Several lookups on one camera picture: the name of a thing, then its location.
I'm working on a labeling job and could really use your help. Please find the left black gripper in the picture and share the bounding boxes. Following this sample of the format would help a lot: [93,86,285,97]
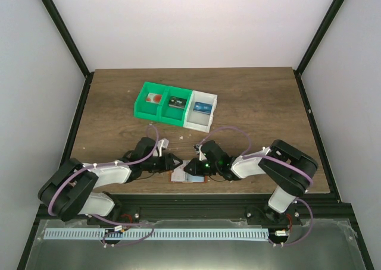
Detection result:
[142,153,183,174]

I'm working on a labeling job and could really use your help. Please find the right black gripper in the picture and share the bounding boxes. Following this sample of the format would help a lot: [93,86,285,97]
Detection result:
[183,158,220,177]

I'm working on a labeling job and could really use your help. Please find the brown leather card holder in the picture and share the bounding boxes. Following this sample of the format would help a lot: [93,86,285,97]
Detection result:
[170,160,207,183]

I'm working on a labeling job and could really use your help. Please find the white red credit card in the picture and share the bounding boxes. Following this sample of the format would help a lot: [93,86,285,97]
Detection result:
[170,160,190,183]

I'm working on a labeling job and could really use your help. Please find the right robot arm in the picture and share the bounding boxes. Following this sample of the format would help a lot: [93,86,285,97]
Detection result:
[184,139,318,224]

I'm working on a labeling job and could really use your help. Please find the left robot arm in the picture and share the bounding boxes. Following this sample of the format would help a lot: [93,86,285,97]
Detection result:
[38,137,183,225]

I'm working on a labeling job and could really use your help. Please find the black card in bin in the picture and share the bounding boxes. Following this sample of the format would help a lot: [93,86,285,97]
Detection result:
[168,96,187,109]

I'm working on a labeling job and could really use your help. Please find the blue VIP card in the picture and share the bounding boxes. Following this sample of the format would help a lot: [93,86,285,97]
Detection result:
[193,102,213,115]

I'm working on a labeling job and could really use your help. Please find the middle green storage bin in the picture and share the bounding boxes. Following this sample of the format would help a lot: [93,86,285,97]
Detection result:
[159,86,192,127]

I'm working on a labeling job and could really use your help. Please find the green storage bin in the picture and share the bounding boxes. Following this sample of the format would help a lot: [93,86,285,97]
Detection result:
[159,86,192,127]
[134,81,168,122]

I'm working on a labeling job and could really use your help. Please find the white storage bin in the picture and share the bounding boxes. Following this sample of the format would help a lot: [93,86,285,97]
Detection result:
[183,90,217,133]

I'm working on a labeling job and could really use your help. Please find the left green storage bin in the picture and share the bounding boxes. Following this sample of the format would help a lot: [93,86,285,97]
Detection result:
[134,81,168,122]

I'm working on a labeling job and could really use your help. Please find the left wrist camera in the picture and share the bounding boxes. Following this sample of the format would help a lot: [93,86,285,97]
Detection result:
[155,138,169,157]

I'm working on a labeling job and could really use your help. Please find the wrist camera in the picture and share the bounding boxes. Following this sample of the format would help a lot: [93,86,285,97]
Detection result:
[193,144,207,161]
[155,138,169,157]

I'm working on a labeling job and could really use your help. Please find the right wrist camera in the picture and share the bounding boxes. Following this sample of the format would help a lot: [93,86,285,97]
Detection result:
[193,144,207,161]

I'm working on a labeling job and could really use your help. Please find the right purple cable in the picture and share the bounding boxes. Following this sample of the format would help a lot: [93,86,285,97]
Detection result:
[196,127,315,247]

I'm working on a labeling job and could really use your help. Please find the purple cable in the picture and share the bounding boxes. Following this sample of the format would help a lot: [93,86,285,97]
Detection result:
[47,124,159,216]
[196,127,315,247]

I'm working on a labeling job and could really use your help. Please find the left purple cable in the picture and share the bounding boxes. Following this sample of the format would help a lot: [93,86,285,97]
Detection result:
[47,124,159,216]

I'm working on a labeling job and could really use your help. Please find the black aluminium frame rail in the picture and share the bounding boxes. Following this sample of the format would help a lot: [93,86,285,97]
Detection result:
[38,194,352,226]

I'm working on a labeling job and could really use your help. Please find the light blue slotted cable duct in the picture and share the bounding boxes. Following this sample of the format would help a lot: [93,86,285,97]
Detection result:
[43,228,269,241]

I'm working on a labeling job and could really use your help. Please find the right black frame post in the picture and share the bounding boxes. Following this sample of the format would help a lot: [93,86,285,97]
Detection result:
[296,0,355,74]

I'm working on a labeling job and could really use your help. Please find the black frame post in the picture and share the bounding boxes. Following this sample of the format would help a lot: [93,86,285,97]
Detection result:
[32,0,91,78]
[296,0,355,74]

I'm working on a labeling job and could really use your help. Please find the left black frame post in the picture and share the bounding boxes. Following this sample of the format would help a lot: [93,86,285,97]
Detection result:
[32,0,91,78]

